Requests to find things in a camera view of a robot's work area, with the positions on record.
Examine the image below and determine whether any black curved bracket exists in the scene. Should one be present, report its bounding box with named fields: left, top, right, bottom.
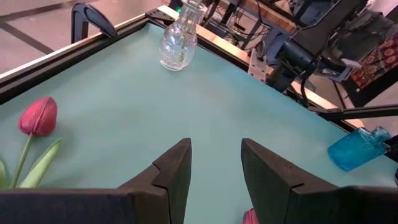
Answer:
left=70, top=2, right=119, bottom=44

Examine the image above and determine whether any blue glass vase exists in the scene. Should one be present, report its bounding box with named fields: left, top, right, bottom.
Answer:
left=327, top=126, right=392, bottom=172

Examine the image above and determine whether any clear ribbed narrow-neck vase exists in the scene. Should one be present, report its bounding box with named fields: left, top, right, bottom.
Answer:
left=158, top=0, right=208, bottom=72

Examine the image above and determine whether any green table mat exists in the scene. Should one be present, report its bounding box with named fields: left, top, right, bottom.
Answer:
left=0, top=23, right=398, bottom=224

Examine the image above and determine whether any red patterned rug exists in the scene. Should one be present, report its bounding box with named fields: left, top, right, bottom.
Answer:
left=351, top=32, right=398, bottom=90

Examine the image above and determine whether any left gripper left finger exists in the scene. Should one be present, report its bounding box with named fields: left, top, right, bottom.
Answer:
left=0, top=138, right=193, bottom=224

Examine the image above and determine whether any black frame post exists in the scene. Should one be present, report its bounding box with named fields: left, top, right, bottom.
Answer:
left=310, top=104, right=398, bottom=123

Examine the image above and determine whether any red tulip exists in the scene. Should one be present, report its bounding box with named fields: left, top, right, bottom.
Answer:
left=0, top=95, right=63, bottom=190
left=242, top=207, right=259, bottom=224

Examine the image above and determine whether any white perforated mounting plate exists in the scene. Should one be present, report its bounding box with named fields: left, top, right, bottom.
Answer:
left=248, top=48, right=272, bottom=82

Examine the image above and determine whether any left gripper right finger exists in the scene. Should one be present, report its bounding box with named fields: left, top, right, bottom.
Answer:
left=241, top=138, right=398, bottom=224

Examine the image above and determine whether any wooden side table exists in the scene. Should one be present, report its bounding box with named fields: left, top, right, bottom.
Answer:
left=242, top=0, right=298, bottom=34

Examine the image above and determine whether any black table frame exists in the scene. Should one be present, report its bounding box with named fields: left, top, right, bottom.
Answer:
left=0, top=5, right=366, bottom=131

